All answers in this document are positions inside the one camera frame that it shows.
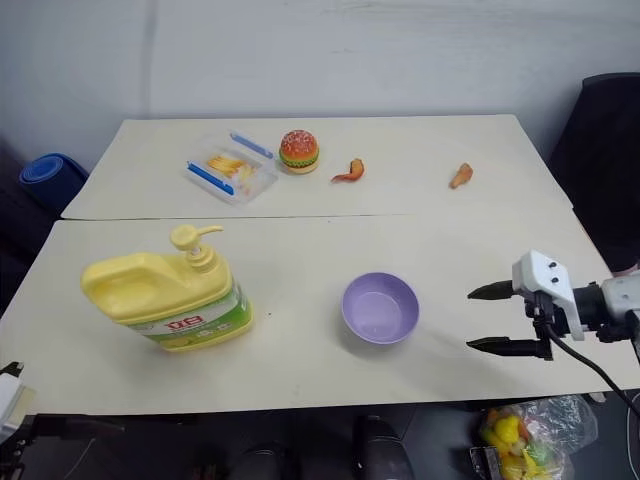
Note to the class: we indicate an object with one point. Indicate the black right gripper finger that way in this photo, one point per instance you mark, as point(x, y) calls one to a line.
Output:
point(495, 291)
point(505, 347)

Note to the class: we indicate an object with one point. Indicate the toy fried chicken piece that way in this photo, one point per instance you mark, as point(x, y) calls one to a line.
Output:
point(462, 176)

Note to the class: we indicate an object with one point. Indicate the yellow detergent pump bottle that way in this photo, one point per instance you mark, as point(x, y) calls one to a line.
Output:
point(165, 295)

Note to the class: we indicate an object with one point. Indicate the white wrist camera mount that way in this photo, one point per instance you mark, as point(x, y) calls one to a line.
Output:
point(12, 395)
point(545, 275)

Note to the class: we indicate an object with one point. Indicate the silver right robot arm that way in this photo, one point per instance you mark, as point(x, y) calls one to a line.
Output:
point(620, 300)

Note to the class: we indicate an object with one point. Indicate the toy french fries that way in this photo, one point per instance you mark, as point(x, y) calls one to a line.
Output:
point(227, 165)

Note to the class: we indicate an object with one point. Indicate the purple plastic bowl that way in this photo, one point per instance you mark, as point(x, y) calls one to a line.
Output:
point(380, 310)

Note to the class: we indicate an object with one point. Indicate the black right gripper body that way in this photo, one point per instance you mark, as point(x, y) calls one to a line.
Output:
point(550, 315)

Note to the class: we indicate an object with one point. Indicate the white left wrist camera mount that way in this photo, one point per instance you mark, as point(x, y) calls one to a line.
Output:
point(12, 395)

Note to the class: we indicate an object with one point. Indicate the toy orange shrimp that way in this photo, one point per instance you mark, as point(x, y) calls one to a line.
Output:
point(356, 171)

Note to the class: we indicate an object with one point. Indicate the blue rolled foam mat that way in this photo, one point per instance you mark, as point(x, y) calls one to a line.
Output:
point(47, 180)

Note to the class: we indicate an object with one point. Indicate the toy hamburger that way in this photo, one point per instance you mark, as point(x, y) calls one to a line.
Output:
point(299, 152)

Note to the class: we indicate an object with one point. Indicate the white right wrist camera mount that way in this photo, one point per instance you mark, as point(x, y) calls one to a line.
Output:
point(545, 275)

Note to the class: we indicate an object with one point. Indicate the clear container with blue clips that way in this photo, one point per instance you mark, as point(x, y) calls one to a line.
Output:
point(250, 187)

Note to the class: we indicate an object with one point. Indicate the dark rounded shape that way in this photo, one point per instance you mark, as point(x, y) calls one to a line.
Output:
point(382, 450)

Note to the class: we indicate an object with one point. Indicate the black chair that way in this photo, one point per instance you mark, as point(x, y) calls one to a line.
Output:
point(600, 165)

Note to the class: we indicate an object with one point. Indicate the plastic bag of toy food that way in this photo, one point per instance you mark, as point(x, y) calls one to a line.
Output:
point(535, 440)

